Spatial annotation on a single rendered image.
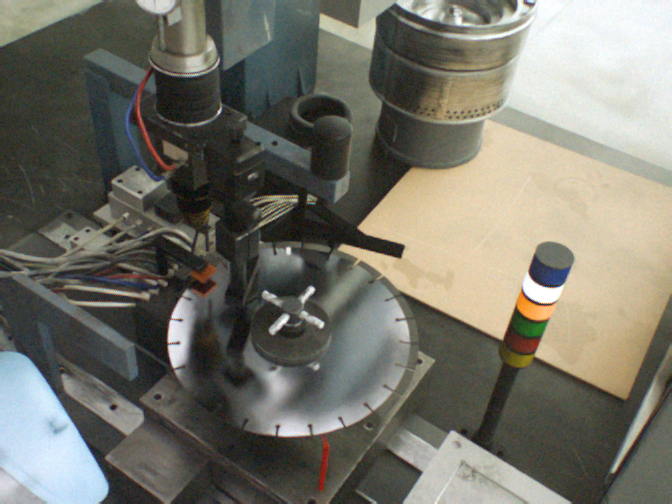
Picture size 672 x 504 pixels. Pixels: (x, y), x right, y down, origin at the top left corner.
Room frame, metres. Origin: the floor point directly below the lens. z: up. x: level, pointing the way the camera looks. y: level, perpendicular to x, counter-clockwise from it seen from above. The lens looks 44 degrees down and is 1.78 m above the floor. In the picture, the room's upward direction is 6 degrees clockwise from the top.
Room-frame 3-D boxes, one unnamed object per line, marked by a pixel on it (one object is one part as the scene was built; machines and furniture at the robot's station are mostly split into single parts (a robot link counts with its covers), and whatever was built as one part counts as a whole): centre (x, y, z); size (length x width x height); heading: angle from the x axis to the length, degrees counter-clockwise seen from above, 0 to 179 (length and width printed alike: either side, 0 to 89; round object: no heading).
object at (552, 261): (0.67, -0.25, 1.14); 0.05 x 0.04 x 0.03; 150
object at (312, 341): (0.69, 0.05, 0.96); 0.11 x 0.11 x 0.03
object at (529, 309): (0.67, -0.25, 1.08); 0.05 x 0.04 x 0.03; 150
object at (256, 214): (0.66, 0.11, 1.21); 0.08 x 0.06 x 0.03; 60
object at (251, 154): (0.70, 0.13, 1.17); 0.06 x 0.05 x 0.20; 51
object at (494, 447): (0.67, -0.25, 0.76); 0.09 x 0.03 x 0.03; 60
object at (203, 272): (0.78, 0.22, 0.95); 0.10 x 0.03 x 0.07; 60
